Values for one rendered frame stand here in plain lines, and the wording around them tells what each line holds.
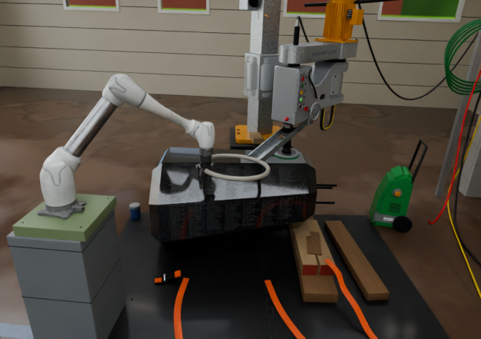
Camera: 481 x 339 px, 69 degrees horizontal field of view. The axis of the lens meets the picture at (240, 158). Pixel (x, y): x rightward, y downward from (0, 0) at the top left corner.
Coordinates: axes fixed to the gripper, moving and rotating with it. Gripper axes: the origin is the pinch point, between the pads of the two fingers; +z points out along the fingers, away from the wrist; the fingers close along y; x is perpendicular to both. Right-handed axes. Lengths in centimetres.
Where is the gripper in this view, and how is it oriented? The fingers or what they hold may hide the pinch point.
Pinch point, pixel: (204, 184)
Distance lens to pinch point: 232.9
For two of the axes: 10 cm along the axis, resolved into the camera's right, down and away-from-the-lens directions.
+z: -0.8, 9.4, 3.2
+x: -5.6, -3.1, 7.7
